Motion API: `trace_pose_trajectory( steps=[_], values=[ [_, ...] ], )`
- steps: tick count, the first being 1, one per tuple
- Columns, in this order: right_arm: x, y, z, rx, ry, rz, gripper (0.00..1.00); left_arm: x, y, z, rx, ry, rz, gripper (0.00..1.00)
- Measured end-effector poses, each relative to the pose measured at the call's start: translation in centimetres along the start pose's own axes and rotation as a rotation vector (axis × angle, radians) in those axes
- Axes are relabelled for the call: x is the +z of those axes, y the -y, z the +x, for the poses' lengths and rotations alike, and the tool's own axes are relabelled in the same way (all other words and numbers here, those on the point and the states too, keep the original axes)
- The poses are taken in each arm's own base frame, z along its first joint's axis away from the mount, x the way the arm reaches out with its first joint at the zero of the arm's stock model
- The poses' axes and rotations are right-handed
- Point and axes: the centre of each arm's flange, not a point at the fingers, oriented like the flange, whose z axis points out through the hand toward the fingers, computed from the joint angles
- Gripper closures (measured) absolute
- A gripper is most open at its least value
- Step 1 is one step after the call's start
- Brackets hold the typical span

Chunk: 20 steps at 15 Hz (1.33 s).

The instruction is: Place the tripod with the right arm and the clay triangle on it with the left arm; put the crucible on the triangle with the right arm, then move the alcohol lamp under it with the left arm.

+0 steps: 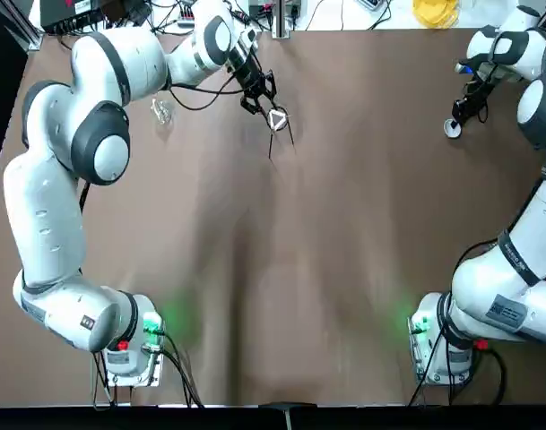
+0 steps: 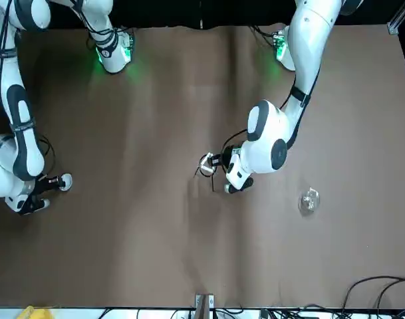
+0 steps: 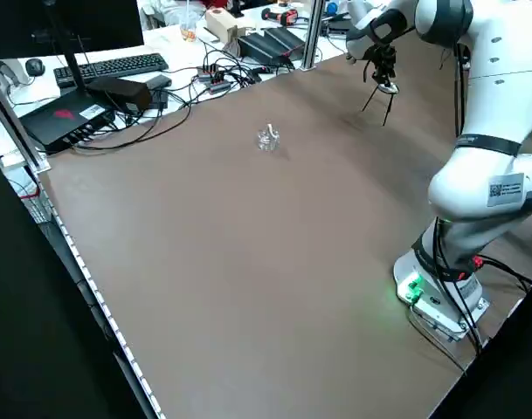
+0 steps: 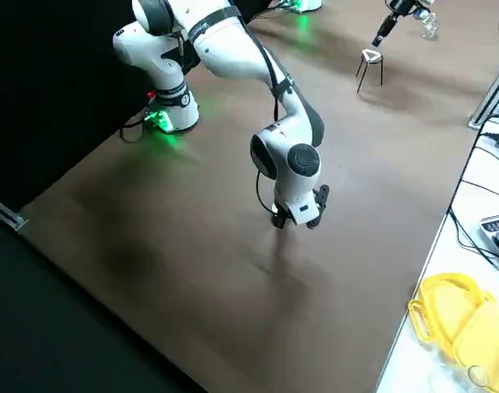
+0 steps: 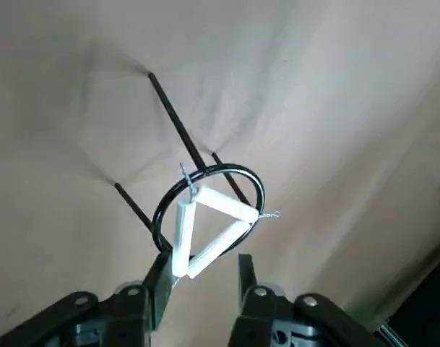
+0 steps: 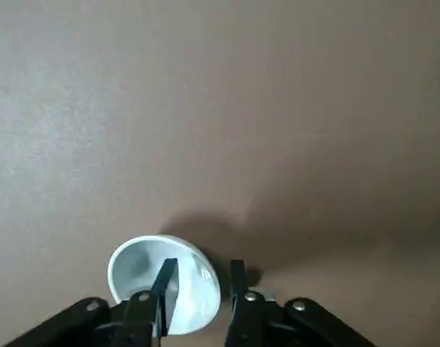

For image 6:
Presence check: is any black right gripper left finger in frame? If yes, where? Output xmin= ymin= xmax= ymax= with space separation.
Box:
xmin=4 ymin=257 xmax=179 ymax=347

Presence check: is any white porcelain crucible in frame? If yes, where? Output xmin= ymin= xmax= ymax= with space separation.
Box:
xmin=107 ymin=234 xmax=222 ymax=335

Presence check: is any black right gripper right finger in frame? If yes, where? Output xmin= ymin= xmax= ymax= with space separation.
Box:
xmin=225 ymin=259 xmax=378 ymax=347

